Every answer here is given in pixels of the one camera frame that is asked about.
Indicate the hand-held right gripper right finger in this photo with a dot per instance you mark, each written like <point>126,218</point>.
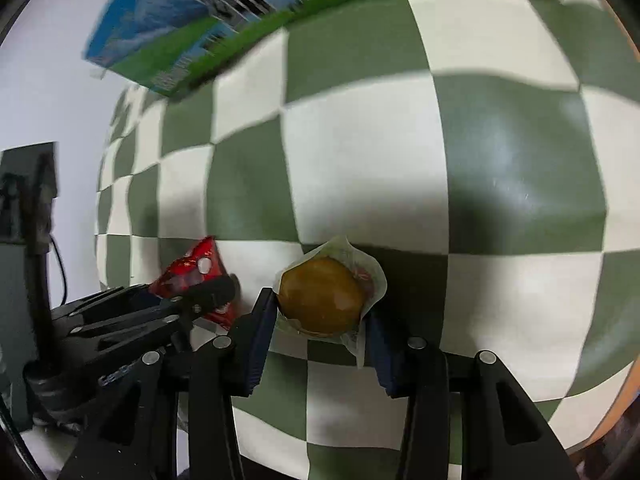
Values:
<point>382,360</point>

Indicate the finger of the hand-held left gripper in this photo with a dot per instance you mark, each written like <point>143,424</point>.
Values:
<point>130,332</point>
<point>210,292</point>

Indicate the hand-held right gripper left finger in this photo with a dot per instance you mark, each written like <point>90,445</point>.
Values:
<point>255,345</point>

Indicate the small red candy packet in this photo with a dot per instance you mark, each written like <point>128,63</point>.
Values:
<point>192,265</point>

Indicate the brown bun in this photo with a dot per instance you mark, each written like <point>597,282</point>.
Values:
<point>320,300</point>

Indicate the black stand pole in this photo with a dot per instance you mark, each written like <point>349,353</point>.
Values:
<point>37,285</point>

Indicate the dark grey mounted box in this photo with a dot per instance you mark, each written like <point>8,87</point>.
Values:
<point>20,200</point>

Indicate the green white checkered cloth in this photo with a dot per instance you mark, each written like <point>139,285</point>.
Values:
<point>500,160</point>

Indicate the blue and green printed box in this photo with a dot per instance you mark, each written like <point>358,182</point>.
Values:
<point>150,60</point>

